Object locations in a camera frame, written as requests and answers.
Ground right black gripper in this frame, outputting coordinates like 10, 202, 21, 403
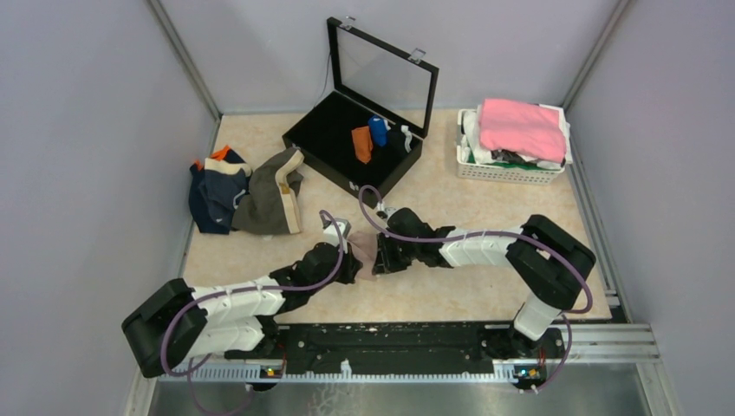
373, 230, 420, 274

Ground pink underwear cream waistband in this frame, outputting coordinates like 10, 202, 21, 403
348, 231, 378, 282

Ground olive beige underwear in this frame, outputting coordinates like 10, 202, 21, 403
231, 147, 304, 236

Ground orange underwear white waistband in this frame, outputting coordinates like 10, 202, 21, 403
351, 126, 374, 165

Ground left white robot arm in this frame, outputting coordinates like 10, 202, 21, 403
121, 243, 362, 378

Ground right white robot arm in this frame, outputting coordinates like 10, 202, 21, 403
373, 208, 596, 357

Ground black white rolled underwear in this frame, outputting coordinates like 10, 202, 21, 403
387, 124, 413, 154

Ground blue rolled underwear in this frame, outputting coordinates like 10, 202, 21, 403
368, 114, 390, 147

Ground black box glass lid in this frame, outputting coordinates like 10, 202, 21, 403
283, 17, 439, 196

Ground white plastic basket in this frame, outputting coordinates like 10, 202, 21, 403
455, 108, 572, 185

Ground navy blue clothes pile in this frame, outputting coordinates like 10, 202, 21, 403
188, 146, 252, 235

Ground white clothes in basket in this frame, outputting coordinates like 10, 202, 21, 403
464, 104, 573, 170

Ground pink folded cloth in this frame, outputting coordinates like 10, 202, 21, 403
478, 99, 568, 164

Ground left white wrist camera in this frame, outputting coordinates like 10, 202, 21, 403
322, 218, 351, 250

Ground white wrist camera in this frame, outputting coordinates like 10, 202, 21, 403
322, 218, 351, 250
376, 207, 397, 222

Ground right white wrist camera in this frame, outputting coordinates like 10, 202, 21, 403
376, 207, 397, 222

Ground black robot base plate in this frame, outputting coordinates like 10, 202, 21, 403
224, 322, 564, 375

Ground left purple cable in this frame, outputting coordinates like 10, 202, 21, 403
159, 209, 347, 416

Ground purple cable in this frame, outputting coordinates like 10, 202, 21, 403
358, 185, 595, 397
159, 209, 347, 416

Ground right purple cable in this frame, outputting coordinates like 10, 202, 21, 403
358, 185, 595, 397

